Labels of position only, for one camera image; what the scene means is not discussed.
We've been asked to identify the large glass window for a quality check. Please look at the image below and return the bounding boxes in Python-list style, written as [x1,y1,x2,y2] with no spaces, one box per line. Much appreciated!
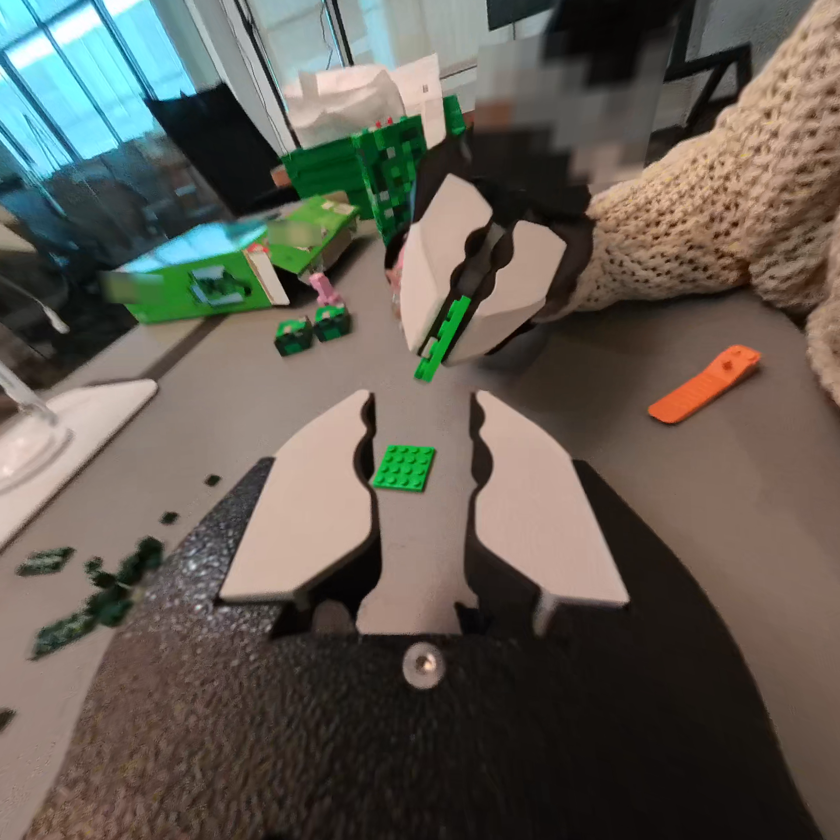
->
[0,0,198,172]

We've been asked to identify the pile of dark green lego pieces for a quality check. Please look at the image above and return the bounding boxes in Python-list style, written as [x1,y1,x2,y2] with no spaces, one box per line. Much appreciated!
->
[0,472,221,732]

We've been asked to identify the white paper bag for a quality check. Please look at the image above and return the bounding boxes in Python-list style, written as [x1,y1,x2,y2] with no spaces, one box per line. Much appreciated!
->
[282,66,408,151]

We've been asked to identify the white rounded base board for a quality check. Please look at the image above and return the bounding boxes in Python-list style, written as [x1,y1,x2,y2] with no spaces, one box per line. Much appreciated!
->
[0,378,160,549]

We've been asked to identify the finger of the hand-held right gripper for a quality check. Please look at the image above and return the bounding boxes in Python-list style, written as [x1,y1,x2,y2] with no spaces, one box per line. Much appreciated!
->
[399,174,494,358]
[445,220,568,366]

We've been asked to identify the person's cream knit sweater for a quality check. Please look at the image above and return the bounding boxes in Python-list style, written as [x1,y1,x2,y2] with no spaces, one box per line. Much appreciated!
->
[804,289,840,408]

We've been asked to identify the dark flat panel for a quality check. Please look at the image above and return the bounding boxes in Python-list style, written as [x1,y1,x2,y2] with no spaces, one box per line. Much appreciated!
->
[143,82,283,217]

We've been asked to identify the green lego set box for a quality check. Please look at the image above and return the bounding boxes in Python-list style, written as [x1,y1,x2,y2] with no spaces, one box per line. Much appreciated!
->
[101,193,362,326]

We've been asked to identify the bright green long lego plate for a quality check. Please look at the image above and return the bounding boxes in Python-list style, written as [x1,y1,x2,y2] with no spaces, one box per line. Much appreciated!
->
[413,295,473,383]

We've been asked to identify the tall green lego creeper figure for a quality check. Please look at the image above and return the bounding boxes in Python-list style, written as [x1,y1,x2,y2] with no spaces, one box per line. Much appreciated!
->
[351,115,427,240]

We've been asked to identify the wooden table black legs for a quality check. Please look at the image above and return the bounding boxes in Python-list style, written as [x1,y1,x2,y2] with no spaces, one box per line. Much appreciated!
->
[663,42,752,132]

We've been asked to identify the person's right forearm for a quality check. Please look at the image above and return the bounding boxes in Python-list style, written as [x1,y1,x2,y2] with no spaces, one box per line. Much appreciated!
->
[571,0,840,316]

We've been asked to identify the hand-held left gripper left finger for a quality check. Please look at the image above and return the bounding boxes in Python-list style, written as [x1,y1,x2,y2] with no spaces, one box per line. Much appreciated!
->
[218,389,382,611]

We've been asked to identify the orange brick separator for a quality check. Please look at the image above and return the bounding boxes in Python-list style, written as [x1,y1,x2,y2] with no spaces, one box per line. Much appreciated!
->
[647,344,762,425]

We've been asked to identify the green square lego plate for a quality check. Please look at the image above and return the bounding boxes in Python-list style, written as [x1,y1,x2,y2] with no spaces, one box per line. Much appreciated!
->
[371,444,437,492]

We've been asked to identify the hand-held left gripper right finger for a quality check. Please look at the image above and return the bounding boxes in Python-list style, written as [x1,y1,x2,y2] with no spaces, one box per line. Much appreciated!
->
[467,390,631,636]

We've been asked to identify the stack of green plastic bins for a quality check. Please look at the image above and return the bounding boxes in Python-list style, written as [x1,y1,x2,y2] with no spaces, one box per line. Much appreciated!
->
[281,95,470,211]

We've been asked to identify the clear stem desk lamp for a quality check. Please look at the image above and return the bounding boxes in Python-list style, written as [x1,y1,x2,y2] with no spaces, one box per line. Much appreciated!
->
[0,354,73,493]

